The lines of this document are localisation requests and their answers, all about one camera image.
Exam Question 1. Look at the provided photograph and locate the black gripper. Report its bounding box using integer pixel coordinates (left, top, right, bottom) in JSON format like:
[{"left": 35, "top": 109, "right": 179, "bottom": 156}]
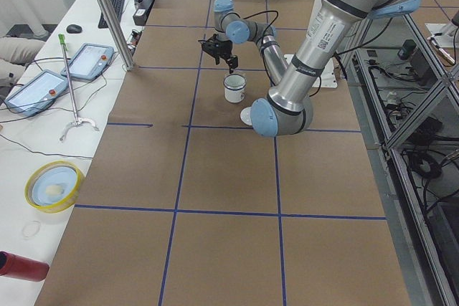
[{"left": 214, "top": 40, "right": 238, "bottom": 72}]

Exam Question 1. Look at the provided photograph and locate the white cup lid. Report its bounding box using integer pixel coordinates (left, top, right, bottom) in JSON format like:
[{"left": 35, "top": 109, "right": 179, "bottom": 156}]
[{"left": 240, "top": 107, "right": 252, "bottom": 126}]

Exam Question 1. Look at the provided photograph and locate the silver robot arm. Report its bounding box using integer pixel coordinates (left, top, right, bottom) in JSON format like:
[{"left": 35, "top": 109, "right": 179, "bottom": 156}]
[{"left": 210, "top": 0, "right": 421, "bottom": 137}]

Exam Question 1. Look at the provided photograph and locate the white enamel cup blue rim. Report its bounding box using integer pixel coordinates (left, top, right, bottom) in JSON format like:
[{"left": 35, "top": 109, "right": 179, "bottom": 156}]
[{"left": 223, "top": 81, "right": 247, "bottom": 103}]

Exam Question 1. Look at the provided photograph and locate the black computer box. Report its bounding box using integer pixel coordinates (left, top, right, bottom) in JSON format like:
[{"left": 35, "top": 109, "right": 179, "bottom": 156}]
[{"left": 133, "top": 0, "right": 154, "bottom": 26}]

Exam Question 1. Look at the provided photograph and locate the black keyboard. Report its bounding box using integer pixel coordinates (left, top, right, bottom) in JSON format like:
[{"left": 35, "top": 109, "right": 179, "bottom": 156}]
[{"left": 98, "top": 0, "right": 126, "bottom": 29}]

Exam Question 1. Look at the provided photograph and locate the far teach pendant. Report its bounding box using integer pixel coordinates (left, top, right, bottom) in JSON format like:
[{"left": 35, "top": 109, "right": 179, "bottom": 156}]
[{"left": 68, "top": 43, "right": 115, "bottom": 82}]

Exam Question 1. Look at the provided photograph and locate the teach pendant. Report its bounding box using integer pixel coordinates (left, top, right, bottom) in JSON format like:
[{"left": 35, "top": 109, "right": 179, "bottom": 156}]
[
  {"left": 5, "top": 70, "right": 68, "bottom": 117},
  {"left": 68, "top": 43, "right": 115, "bottom": 82}
]

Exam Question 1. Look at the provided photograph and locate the black computer mouse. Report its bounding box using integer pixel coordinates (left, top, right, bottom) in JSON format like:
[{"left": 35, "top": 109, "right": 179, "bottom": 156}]
[{"left": 66, "top": 24, "right": 82, "bottom": 34}]

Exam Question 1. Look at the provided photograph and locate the metal reacher grabber stick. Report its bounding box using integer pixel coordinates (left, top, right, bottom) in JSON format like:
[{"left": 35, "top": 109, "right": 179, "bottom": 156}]
[{"left": 57, "top": 33, "right": 100, "bottom": 142}]

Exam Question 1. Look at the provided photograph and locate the near teach pendant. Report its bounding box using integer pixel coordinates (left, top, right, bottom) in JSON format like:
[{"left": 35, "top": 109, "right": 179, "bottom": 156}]
[{"left": 5, "top": 70, "right": 68, "bottom": 117}]

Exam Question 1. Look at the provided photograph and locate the yellow tape roll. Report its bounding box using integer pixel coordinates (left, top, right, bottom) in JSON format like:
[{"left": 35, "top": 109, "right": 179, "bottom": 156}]
[{"left": 24, "top": 161, "right": 85, "bottom": 214}]

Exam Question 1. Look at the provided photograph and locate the red bottle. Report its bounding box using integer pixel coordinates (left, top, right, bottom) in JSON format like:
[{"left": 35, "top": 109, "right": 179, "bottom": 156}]
[{"left": 1, "top": 252, "right": 49, "bottom": 282}]

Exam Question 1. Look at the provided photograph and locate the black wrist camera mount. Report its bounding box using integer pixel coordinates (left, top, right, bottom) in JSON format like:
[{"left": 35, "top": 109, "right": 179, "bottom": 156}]
[{"left": 198, "top": 34, "right": 220, "bottom": 58}]

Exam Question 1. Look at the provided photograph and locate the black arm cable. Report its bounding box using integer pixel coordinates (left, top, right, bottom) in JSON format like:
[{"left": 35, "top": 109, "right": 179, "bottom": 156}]
[{"left": 242, "top": 10, "right": 280, "bottom": 29}]

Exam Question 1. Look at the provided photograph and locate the aluminium frame post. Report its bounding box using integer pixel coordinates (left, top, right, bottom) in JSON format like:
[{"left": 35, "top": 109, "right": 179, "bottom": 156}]
[{"left": 97, "top": 0, "right": 134, "bottom": 71}]

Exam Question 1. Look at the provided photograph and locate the clear tape ring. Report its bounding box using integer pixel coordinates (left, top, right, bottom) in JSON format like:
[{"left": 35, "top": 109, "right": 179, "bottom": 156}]
[{"left": 22, "top": 220, "right": 42, "bottom": 239}]

